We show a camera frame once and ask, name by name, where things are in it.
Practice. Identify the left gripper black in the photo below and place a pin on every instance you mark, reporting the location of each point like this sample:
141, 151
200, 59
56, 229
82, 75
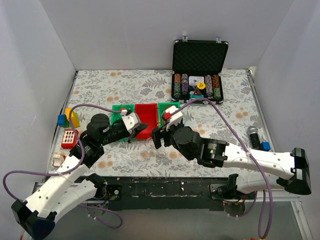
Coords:
133, 131

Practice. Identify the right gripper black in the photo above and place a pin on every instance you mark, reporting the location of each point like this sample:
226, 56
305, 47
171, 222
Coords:
162, 136

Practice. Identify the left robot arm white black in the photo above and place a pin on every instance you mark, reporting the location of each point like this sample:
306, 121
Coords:
39, 213

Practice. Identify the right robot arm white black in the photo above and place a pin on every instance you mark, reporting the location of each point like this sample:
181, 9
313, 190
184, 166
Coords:
269, 170

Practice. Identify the red bin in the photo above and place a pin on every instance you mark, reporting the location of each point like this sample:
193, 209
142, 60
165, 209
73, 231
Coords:
148, 114

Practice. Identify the left green bin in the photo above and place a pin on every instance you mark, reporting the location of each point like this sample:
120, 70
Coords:
116, 115

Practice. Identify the green bin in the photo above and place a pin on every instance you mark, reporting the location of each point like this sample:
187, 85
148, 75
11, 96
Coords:
116, 115
161, 107

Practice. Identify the right green bin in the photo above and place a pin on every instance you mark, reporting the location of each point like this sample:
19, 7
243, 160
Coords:
161, 107

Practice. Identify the red white toy block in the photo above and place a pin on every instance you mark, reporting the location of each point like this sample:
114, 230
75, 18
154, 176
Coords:
68, 140

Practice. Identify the stacked toy bricks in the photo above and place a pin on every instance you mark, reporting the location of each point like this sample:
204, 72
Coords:
64, 120

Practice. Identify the black poker chip case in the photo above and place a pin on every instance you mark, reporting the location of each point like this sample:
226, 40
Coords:
196, 70

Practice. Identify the small red white toy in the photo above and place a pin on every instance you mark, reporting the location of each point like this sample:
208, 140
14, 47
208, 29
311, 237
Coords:
58, 160

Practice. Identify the black microphone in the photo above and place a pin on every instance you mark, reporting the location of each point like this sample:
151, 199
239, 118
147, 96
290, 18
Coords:
252, 132

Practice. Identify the blue toy brick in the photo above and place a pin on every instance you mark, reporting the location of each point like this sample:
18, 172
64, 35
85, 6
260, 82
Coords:
265, 146

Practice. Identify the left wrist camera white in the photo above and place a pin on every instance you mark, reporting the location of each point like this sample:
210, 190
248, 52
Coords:
130, 119

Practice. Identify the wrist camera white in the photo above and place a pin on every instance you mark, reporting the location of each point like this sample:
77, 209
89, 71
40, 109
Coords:
130, 119
171, 118

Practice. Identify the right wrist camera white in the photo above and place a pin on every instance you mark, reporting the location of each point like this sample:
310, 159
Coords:
171, 118

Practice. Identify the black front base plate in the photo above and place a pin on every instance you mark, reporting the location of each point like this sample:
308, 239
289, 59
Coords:
161, 203

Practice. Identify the aluminium frame rail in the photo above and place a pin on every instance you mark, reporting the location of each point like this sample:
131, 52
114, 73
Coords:
275, 197

